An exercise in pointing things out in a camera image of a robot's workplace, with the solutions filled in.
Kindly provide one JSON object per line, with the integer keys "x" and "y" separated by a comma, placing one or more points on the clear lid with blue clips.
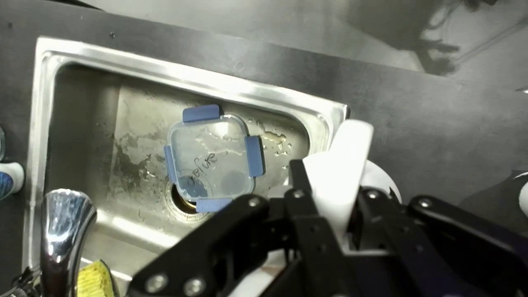
{"x": 214, "y": 158}

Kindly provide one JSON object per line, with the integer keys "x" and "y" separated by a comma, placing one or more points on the yellow sponge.
{"x": 95, "y": 281}

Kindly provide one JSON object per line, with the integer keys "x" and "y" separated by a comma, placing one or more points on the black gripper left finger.
{"x": 219, "y": 248}

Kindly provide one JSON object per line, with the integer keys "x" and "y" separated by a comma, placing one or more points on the chrome faucet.
{"x": 62, "y": 220}

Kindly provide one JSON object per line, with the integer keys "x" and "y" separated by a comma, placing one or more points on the white and black mug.
{"x": 339, "y": 165}

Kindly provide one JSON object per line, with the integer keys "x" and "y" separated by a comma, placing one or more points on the stainless steel sink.
{"x": 99, "y": 137}

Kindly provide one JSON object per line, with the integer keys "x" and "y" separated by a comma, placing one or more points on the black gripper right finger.
{"x": 438, "y": 248}

